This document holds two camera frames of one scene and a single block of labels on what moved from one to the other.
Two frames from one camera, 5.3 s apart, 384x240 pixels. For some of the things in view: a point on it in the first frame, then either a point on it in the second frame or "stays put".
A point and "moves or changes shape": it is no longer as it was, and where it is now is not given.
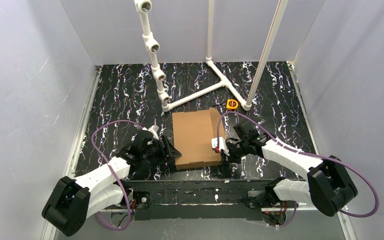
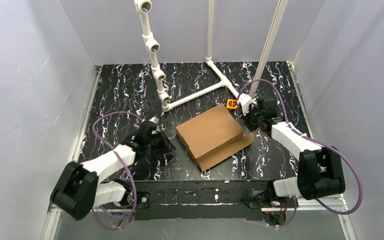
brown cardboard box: (192, 132) moves or changes shape
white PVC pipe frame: (151, 44) stays put
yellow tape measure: (231, 104) stays put
